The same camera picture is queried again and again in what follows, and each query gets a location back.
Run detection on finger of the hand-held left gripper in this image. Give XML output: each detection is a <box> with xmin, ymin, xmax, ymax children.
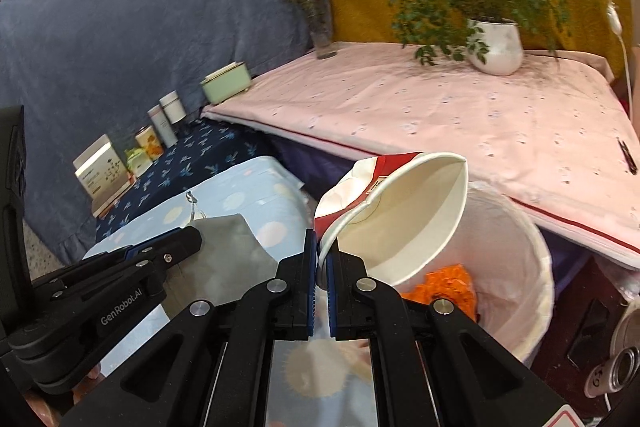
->
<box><xmin>31</xmin><ymin>226</ymin><xmax>203</xmax><ymax>290</ymax></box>
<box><xmin>50</xmin><ymin>254</ymin><xmax>176</xmax><ymax>308</ymax></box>

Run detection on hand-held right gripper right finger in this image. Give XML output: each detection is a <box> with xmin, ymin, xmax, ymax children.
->
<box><xmin>325</xmin><ymin>239</ymin><xmax>571</xmax><ymax>427</ymax></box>

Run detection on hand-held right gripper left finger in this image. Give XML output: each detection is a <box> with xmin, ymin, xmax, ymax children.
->
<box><xmin>59</xmin><ymin>229</ymin><xmax>321</xmax><ymax>427</ymax></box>

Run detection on grey zip pouch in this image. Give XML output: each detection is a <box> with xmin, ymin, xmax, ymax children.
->
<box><xmin>162</xmin><ymin>191</ymin><xmax>281</xmax><ymax>320</ymax></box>

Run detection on red and white paper cup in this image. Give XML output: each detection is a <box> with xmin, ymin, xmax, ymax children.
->
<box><xmin>314</xmin><ymin>151</ymin><xmax>469</xmax><ymax>290</ymax></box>

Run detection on white trash bin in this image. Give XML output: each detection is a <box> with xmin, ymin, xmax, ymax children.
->
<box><xmin>320</xmin><ymin>179</ymin><xmax>556</xmax><ymax>365</ymax></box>

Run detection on person's left hand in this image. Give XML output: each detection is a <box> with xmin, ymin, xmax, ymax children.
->
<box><xmin>27</xmin><ymin>364</ymin><xmax>103</xmax><ymax>427</ymax></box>

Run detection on light blue dotted tablecloth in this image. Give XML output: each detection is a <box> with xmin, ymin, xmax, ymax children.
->
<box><xmin>82</xmin><ymin>156</ymin><xmax>381</xmax><ymax>427</ymax></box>

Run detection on green and white packet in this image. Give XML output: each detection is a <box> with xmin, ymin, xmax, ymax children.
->
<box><xmin>124</xmin><ymin>148</ymin><xmax>152</xmax><ymax>176</ymax></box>

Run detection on dark blue printed cloth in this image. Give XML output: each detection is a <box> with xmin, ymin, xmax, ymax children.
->
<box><xmin>95</xmin><ymin>119</ymin><xmax>273</xmax><ymax>238</ymax></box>

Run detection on white printed carton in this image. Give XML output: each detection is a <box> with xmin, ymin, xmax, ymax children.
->
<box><xmin>72</xmin><ymin>134</ymin><xmax>136</xmax><ymax>219</ymax></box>

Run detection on orange printed tin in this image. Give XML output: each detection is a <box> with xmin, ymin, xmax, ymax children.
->
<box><xmin>135</xmin><ymin>126</ymin><xmax>165</xmax><ymax>158</ymax></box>

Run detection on tall white bottle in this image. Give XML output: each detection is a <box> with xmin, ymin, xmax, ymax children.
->
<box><xmin>147</xmin><ymin>105</ymin><xmax>178</xmax><ymax>148</ymax></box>

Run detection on short white jar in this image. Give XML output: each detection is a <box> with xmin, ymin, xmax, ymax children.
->
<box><xmin>159</xmin><ymin>91</ymin><xmax>187</xmax><ymax>125</ymax></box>

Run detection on pale green box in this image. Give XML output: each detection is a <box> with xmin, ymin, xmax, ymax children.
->
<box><xmin>201</xmin><ymin>62</ymin><xmax>251</xmax><ymax>104</ymax></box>

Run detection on pink sheet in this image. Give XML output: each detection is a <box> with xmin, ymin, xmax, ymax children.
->
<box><xmin>200</xmin><ymin>41</ymin><xmax>640</xmax><ymax>270</ymax></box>

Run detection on glass vase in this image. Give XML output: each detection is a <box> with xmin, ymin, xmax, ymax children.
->
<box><xmin>302</xmin><ymin>0</ymin><xmax>337</xmax><ymax>60</ymax></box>

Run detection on blue grey backdrop cloth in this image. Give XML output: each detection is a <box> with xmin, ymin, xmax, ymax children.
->
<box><xmin>0</xmin><ymin>0</ymin><xmax>326</xmax><ymax>265</ymax></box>

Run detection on white plant pot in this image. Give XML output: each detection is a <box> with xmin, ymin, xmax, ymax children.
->
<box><xmin>467</xmin><ymin>18</ymin><xmax>524</xmax><ymax>76</ymax></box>

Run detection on white cable with switch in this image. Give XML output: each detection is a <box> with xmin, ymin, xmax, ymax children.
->
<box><xmin>575</xmin><ymin>0</ymin><xmax>636</xmax><ymax>128</ymax></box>

